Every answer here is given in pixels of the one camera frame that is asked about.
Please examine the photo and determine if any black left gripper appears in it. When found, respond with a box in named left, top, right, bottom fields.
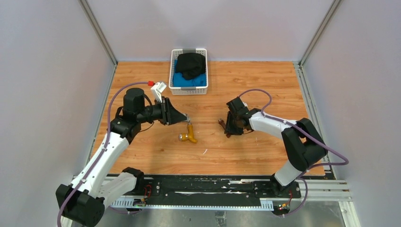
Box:
left=137, top=96, right=187, bottom=126

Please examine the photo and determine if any brown faucet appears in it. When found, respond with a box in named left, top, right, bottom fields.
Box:
left=218, top=118, right=231, bottom=138

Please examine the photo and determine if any silver pipe fitting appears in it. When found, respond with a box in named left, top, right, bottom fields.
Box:
left=186, top=114, right=191, bottom=124

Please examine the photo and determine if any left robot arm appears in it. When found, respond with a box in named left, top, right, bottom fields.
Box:
left=56, top=87, right=188, bottom=227

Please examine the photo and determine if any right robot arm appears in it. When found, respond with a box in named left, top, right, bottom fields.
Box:
left=225, top=97, right=328, bottom=197

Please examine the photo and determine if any yellow brass faucet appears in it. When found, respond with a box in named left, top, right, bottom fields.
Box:
left=179, top=122, right=198, bottom=144

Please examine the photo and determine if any blue cloth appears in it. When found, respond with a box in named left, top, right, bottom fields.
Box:
left=173, top=72, right=207, bottom=87

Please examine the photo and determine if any white plastic basket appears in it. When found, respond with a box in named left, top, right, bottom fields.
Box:
left=168, top=48, right=209, bottom=96

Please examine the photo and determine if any black cloth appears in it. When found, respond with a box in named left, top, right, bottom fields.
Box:
left=175, top=52, right=206, bottom=80

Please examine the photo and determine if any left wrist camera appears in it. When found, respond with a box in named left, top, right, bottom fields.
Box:
left=151, top=81, right=167, bottom=103

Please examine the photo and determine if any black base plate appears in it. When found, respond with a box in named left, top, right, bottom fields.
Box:
left=124, top=175, right=301, bottom=209

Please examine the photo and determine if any aluminium frame rail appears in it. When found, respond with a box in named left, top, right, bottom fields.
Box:
left=67, top=175, right=353, bottom=210

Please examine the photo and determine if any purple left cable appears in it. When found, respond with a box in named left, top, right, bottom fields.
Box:
left=56, top=80, right=156, bottom=227

